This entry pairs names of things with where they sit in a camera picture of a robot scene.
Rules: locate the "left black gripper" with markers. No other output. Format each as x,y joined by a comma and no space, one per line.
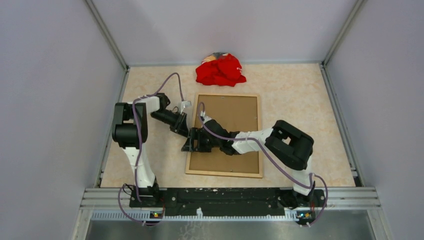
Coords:
180,126

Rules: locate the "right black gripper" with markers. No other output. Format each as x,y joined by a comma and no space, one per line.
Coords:
195,133

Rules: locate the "wooden picture frame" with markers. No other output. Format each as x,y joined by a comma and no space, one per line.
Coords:
216,120

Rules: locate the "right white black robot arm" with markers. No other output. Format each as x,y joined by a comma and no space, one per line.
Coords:
288,148

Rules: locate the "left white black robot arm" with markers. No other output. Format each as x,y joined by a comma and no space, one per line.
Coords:
130,131

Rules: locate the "red crumpled cloth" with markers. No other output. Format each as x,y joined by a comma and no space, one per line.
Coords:
220,69

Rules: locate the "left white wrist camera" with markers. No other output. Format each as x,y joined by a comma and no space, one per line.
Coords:
184,104

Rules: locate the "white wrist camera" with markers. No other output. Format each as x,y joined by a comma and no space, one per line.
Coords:
204,118
184,104

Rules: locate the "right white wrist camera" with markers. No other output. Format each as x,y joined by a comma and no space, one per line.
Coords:
204,118

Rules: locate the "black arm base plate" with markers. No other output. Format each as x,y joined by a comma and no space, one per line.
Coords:
229,202

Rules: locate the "aluminium front rail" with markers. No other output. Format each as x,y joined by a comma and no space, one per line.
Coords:
113,204

